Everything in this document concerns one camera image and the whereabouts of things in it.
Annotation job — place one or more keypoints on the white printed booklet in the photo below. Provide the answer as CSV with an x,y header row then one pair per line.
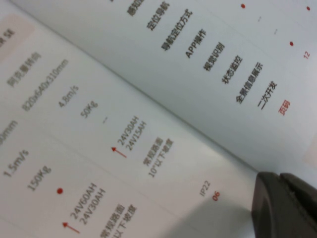
x,y
148,111

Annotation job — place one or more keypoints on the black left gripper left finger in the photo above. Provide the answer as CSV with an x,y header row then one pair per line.
x,y
270,210

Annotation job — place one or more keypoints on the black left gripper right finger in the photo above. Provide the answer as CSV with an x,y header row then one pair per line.
x,y
305,213

